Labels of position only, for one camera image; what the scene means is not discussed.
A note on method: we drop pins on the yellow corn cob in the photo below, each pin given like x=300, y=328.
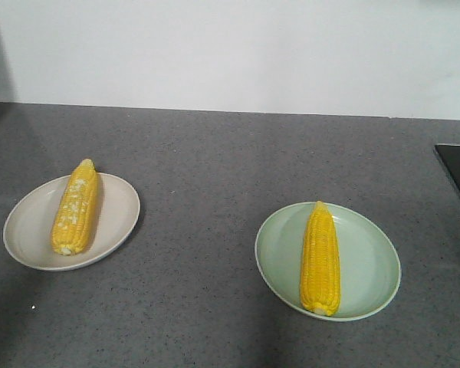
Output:
x=320, y=290
x=74, y=221

